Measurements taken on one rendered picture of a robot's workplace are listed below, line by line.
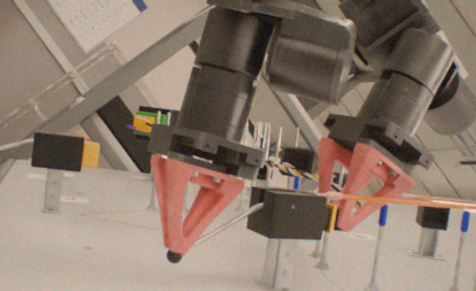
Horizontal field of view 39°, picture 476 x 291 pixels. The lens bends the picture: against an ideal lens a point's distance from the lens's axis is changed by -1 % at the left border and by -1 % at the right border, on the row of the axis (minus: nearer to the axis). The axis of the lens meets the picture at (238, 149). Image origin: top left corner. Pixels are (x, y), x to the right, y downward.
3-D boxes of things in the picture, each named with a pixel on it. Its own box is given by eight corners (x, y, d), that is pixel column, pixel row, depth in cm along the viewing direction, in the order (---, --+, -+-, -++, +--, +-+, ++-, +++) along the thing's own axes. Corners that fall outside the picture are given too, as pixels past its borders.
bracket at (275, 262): (252, 280, 64) (259, 229, 64) (274, 280, 65) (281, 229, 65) (277, 295, 60) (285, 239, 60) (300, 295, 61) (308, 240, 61)
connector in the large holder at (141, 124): (164, 137, 126) (167, 115, 125) (157, 137, 123) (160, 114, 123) (137, 133, 128) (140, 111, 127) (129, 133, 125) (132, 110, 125)
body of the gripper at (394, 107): (360, 160, 72) (393, 100, 73) (428, 175, 63) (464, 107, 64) (318, 128, 69) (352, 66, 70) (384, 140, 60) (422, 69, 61)
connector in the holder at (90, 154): (81, 162, 89) (83, 141, 89) (95, 164, 90) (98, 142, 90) (82, 166, 85) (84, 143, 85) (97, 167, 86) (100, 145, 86)
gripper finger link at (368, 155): (334, 233, 69) (378, 153, 70) (380, 250, 63) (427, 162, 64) (288, 202, 66) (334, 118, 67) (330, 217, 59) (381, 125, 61)
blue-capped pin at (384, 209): (360, 288, 67) (373, 201, 66) (372, 288, 67) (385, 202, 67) (370, 293, 65) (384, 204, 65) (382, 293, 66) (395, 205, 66)
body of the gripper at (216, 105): (208, 160, 64) (230, 84, 64) (263, 175, 55) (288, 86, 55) (145, 142, 61) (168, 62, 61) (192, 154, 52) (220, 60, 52)
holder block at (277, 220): (245, 228, 63) (251, 185, 63) (296, 230, 65) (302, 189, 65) (268, 238, 59) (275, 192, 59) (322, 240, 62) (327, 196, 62)
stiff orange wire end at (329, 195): (311, 196, 51) (312, 189, 51) (487, 211, 58) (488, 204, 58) (319, 199, 50) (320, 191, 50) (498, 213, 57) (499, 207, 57)
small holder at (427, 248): (432, 249, 96) (440, 199, 96) (447, 262, 87) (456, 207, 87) (400, 244, 96) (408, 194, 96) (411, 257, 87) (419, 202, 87)
